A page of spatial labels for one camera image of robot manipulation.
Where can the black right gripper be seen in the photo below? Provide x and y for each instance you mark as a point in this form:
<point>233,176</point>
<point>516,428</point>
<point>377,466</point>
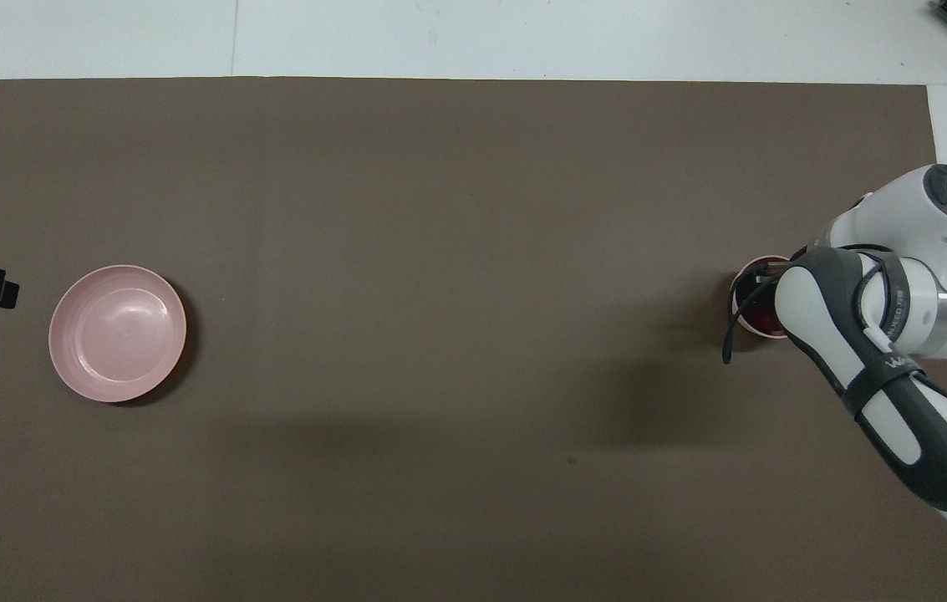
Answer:
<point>770,272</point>

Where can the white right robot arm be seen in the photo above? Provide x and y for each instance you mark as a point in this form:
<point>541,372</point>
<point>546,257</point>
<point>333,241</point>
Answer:
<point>924,251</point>

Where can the pink bowl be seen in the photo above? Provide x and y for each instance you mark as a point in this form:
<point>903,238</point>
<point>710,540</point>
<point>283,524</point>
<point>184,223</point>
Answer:
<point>756,260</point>

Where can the pink plate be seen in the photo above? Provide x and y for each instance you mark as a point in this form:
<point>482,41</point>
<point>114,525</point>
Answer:
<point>118,334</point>

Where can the brown table mat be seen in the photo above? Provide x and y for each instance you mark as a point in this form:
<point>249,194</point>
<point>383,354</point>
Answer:
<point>440,251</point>

